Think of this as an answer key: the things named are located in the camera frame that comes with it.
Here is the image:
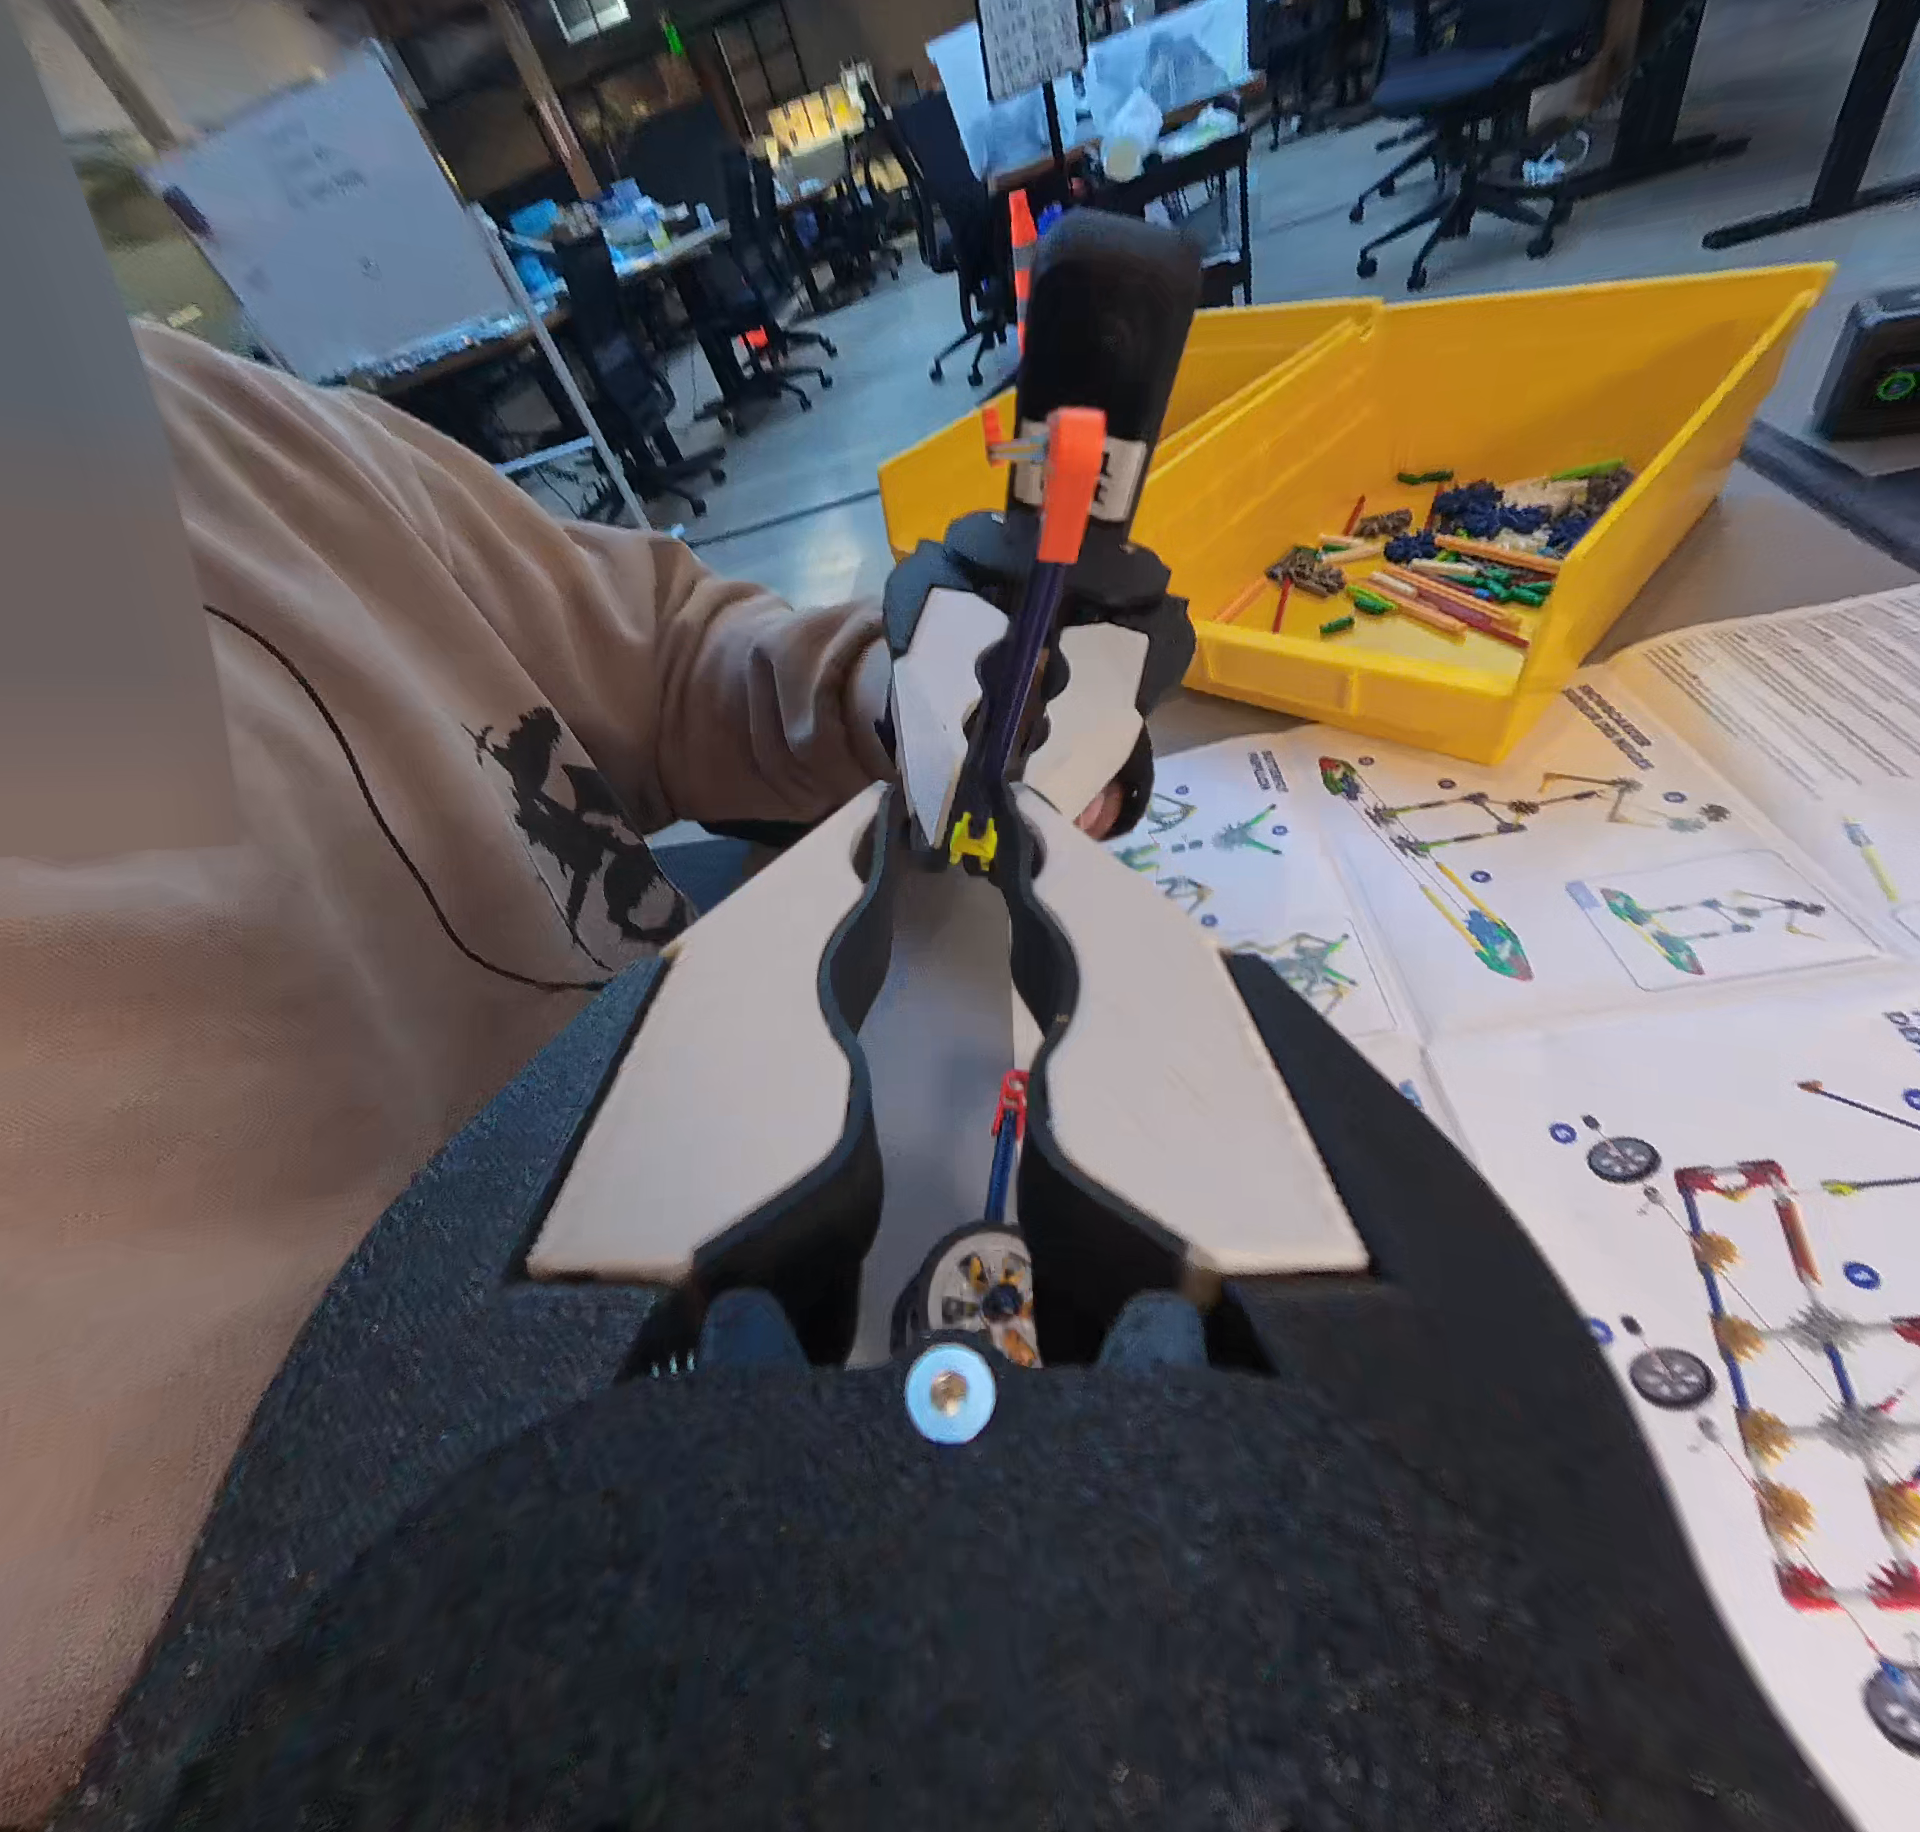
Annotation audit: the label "small black display box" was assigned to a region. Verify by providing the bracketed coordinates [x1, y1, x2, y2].
[1819, 293, 1920, 442]

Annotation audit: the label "colourful rod and connector model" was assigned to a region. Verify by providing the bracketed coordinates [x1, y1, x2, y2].
[897, 1068, 1051, 1372]

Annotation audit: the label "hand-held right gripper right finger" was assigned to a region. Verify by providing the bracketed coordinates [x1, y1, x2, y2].
[1002, 801, 1370, 1364]

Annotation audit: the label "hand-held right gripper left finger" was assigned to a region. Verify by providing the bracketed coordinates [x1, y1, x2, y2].
[531, 792, 911, 1364]

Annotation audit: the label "white plastic cover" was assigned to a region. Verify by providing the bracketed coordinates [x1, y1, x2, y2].
[922, 0, 1265, 190]

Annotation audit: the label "white instruction sheet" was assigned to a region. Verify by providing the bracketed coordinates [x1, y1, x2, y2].
[1093, 586, 1920, 1832]

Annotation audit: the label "black toy wheel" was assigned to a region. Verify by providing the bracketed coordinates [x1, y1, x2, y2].
[914, 1224, 1040, 1372]

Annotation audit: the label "black standing desk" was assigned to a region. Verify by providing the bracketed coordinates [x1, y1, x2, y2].
[1559, 0, 1920, 254]

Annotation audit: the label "pile of toy rods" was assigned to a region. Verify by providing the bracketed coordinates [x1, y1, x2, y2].
[1211, 462, 1635, 651]

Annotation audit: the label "black office chair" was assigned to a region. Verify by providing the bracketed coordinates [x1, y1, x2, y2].
[551, 227, 729, 516]
[884, 91, 1018, 386]
[681, 157, 844, 431]
[1349, 0, 1630, 297]

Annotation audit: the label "large white board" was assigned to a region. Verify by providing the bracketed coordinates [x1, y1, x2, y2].
[146, 50, 519, 386]

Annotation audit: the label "thin black cable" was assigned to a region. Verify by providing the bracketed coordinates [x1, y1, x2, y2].
[281, 606, 620, 1002]

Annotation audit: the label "blue rods with orange connector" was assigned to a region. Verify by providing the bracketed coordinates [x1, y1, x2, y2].
[947, 408, 1111, 874]

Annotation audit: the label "person's left forearm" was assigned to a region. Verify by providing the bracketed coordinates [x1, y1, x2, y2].
[182, 320, 897, 914]

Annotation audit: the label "yellow plastic bin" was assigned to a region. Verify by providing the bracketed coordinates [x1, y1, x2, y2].
[1140, 263, 1837, 773]
[875, 297, 1377, 565]

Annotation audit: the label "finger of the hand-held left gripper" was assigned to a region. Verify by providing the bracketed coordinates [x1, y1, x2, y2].
[1018, 620, 1156, 833]
[890, 586, 1040, 811]

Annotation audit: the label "black desk mat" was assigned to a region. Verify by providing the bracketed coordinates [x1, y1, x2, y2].
[1737, 420, 1920, 565]

